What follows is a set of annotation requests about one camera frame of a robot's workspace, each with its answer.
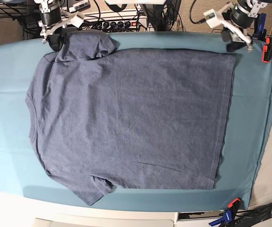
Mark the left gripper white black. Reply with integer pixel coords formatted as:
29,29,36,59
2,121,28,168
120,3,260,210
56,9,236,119
221,2,261,52

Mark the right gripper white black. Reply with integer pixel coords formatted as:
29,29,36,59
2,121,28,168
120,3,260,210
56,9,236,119
37,0,66,52

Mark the blue-grey heathered T-shirt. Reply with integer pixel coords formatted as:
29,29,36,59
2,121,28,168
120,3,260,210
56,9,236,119
26,32,236,205

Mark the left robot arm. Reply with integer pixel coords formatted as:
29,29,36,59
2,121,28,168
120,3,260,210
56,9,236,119
221,0,267,52

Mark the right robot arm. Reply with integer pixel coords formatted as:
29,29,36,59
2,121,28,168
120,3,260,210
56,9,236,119
35,0,68,52

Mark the blue clamp top right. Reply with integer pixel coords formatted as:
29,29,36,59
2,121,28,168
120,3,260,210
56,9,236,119
252,13,267,41

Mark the orange black clamp top right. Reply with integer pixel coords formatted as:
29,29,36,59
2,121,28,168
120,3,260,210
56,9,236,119
262,37,272,63

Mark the white power strip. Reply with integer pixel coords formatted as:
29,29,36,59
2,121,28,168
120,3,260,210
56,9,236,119
78,15,148,33

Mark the orange blue clamp bottom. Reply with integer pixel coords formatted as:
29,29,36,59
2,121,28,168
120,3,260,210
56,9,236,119
209,198,241,227

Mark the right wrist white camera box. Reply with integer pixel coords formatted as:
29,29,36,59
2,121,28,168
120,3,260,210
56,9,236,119
61,10,85,28

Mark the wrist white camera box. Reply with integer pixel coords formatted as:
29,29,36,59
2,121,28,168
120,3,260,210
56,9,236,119
61,10,85,28
203,9,223,28

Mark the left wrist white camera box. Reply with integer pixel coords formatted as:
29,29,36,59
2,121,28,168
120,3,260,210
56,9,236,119
203,9,223,28

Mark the black cable to camera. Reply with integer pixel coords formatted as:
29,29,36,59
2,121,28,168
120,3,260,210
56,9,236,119
189,0,209,24

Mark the black cable bundle bottom right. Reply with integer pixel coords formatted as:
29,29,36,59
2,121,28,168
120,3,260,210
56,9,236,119
235,200,272,227

